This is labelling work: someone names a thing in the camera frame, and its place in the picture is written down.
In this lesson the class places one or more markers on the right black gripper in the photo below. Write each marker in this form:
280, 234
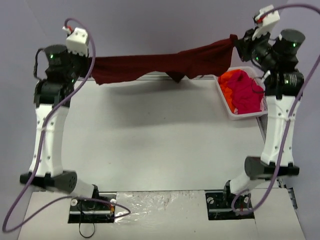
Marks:
244, 44

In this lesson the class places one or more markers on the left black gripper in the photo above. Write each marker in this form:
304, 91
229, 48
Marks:
83, 63

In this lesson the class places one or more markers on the maroon t shirt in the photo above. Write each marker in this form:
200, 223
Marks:
213, 59

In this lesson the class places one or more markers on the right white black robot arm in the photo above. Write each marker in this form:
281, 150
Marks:
282, 82

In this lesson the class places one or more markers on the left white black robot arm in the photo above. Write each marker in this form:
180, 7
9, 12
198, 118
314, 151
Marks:
52, 99

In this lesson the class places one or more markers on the pink t shirt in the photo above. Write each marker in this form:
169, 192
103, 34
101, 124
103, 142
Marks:
246, 94

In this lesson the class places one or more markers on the orange t shirt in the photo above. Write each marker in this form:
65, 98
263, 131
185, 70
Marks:
226, 91

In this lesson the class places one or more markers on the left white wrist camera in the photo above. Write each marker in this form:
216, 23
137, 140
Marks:
77, 42

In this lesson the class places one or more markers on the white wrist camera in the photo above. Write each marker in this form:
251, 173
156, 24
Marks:
77, 42
265, 24

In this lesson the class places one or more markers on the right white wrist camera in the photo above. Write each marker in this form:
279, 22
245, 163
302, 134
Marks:
265, 24

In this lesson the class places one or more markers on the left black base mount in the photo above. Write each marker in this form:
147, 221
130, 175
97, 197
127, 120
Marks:
87, 212

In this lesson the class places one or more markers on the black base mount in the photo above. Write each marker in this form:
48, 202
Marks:
87, 212
220, 210

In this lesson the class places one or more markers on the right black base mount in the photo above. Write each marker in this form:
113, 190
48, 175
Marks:
220, 210

